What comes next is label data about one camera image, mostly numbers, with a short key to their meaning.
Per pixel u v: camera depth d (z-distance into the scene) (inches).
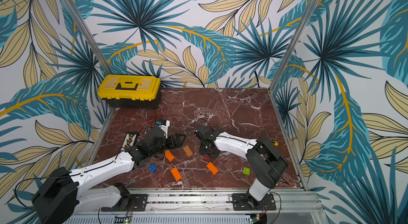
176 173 32.2
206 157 30.9
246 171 32.2
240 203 28.7
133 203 28.4
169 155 33.8
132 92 37.9
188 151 35.2
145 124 39.5
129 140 36.4
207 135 27.6
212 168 33.0
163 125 29.0
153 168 32.6
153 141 24.4
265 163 17.9
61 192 15.9
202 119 41.1
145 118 40.6
